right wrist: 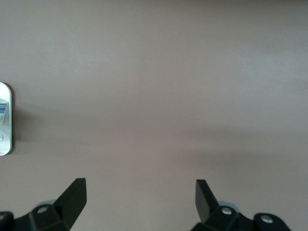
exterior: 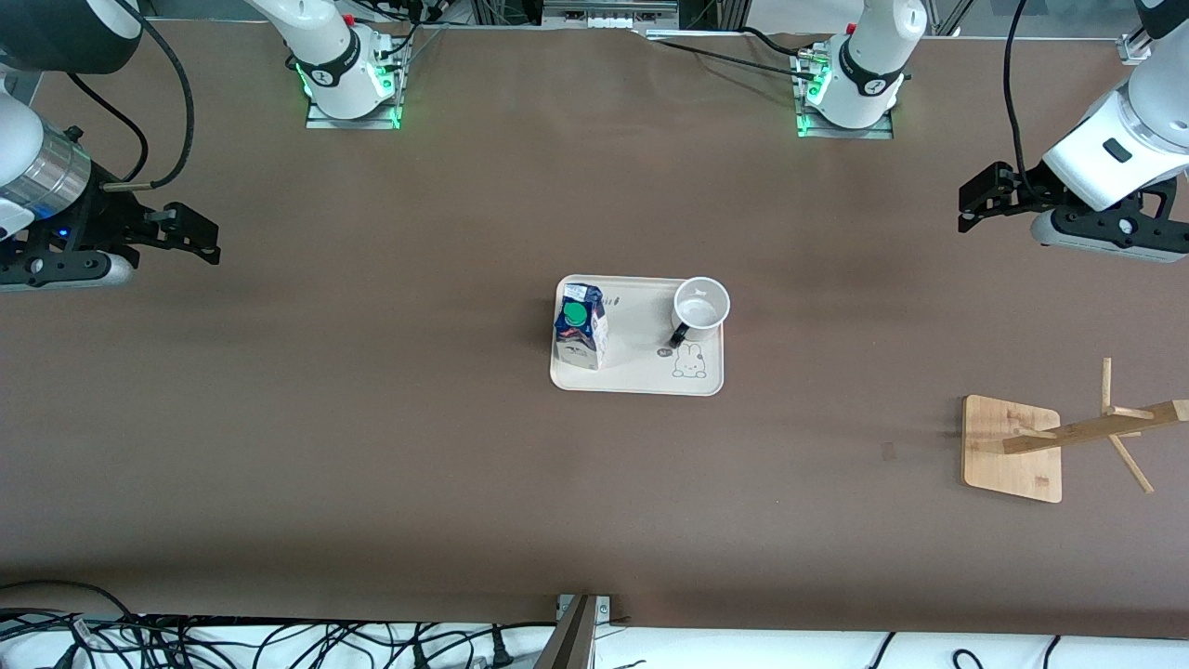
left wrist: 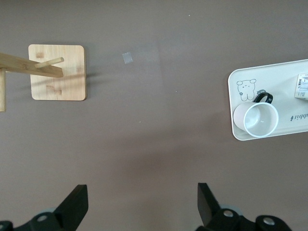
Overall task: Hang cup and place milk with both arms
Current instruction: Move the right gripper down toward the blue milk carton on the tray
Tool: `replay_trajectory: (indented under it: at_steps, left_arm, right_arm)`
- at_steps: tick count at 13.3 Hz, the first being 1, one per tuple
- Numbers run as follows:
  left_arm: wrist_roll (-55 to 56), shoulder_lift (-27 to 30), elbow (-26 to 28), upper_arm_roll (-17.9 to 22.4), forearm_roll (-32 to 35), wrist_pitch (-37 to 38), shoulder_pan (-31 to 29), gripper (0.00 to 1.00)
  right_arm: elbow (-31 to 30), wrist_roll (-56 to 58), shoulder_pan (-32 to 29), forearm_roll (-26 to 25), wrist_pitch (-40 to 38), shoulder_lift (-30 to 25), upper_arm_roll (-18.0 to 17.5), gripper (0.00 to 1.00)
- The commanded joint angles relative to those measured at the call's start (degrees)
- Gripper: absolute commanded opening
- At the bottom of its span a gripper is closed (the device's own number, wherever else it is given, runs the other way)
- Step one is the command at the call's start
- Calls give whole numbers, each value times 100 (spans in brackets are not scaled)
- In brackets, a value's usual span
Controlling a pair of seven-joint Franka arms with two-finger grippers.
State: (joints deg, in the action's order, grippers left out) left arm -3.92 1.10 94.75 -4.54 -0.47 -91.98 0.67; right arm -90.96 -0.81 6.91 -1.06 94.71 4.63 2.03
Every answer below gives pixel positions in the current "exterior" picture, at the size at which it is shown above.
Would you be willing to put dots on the blue white milk carton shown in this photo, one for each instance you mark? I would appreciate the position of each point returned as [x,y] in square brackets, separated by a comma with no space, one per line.
[581,334]

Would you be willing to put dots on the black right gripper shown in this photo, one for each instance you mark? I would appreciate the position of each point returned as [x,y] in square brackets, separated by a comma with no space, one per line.
[100,219]

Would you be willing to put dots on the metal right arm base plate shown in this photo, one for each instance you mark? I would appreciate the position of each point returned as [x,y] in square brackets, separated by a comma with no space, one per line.
[320,121]

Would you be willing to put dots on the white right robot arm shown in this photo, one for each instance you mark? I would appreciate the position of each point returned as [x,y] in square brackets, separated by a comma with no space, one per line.
[320,46]

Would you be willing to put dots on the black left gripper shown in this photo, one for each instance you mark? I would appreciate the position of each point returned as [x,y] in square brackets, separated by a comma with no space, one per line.
[1025,192]

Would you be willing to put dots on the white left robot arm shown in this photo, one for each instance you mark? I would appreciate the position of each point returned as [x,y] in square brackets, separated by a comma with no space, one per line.
[868,56]

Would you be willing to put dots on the wooden cup rack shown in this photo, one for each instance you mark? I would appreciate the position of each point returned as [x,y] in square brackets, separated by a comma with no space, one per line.
[1008,446]

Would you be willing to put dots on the grey power strip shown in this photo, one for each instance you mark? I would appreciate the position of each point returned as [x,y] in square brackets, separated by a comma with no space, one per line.
[608,11]

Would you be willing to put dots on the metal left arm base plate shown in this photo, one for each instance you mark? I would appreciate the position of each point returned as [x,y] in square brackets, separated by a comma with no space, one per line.
[882,130]

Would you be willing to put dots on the cream rabbit print tray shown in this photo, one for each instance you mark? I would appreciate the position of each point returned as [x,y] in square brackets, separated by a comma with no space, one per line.
[641,358]

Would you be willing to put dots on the grey metal post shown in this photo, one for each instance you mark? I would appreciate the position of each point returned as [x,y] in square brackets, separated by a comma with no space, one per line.
[571,641]

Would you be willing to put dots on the black power plug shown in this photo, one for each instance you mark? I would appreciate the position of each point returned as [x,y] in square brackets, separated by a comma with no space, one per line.
[500,650]

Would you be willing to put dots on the aluminium table corner bracket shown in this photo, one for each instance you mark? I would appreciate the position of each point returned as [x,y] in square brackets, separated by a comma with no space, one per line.
[1135,48]

